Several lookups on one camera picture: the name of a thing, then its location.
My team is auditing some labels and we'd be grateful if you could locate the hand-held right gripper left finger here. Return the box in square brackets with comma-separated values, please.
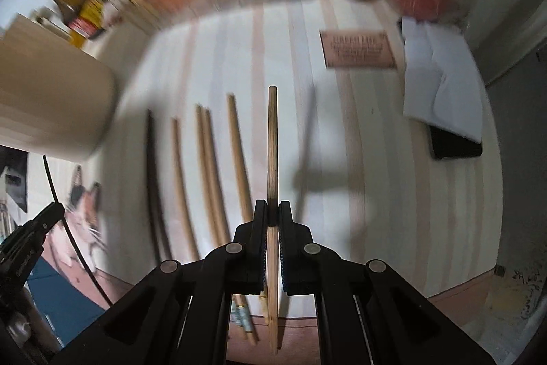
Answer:
[49, 199, 271, 365]

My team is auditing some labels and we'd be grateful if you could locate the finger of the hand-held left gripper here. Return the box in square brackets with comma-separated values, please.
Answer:
[32, 203, 66, 235]

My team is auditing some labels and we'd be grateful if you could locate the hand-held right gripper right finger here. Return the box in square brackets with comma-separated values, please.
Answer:
[278, 200, 496, 365]

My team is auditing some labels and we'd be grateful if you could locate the wooden chopstick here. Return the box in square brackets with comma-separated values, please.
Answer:
[194, 105, 246, 334]
[204, 108, 259, 346]
[226, 93, 254, 225]
[266, 86, 281, 355]

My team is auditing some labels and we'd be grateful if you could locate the dark chopstick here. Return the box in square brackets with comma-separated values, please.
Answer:
[145, 110, 172, 263]

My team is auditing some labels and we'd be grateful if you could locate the beige chopstick holder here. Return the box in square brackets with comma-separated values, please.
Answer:
[0, 16, 117, 162]

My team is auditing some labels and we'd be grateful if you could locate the person's left forearm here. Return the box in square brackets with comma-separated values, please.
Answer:
[0, 284, 65, 365]

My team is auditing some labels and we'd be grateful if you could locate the printed mat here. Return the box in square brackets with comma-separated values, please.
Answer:
[0, 147, 142, 349]

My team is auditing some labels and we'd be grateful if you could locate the brown label card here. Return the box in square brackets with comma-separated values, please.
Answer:
[320, 29, 398, 70]

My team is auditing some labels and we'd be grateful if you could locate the white folded cloth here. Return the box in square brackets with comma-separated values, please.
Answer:
[402, 16, 486, 143]

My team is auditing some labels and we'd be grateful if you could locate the black cable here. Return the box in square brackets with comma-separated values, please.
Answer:
[42, 155, 114, 308]

